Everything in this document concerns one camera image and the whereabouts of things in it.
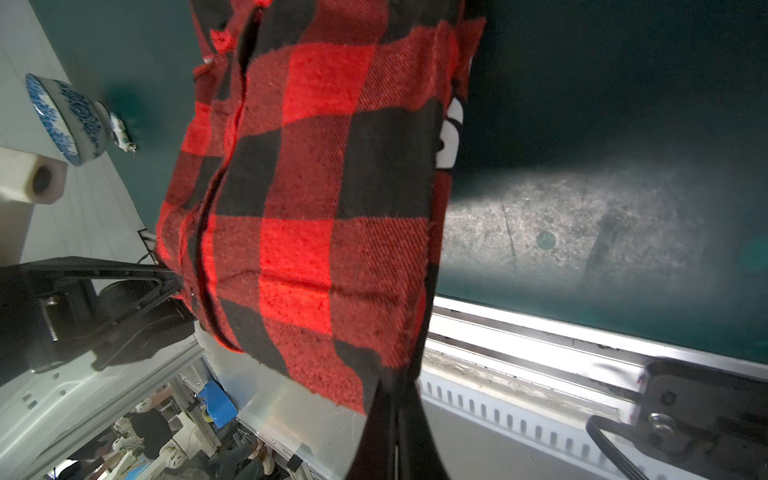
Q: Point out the red black plaid shirt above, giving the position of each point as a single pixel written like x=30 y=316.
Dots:
x=305 y=211

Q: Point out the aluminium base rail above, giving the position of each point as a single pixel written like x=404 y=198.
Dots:
x=666 y=411

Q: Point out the white slotted cable duct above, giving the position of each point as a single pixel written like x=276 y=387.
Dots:
x=490 y=432

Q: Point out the beige tape roll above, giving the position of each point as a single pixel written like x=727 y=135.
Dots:
x=31 y=178

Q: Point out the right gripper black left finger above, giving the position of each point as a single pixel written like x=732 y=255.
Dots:
x=375 y=456

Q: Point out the small metal clip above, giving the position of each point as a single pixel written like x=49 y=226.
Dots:
x=121 y=136

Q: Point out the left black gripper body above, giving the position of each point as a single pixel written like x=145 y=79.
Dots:
x=54 y=311

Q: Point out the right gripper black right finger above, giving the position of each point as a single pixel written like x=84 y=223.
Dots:
x=417 y=455

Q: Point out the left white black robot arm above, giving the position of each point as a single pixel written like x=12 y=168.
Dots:
x=47 y=416

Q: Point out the blue white ceramic bowl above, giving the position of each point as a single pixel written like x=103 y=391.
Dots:
x=78 y=126

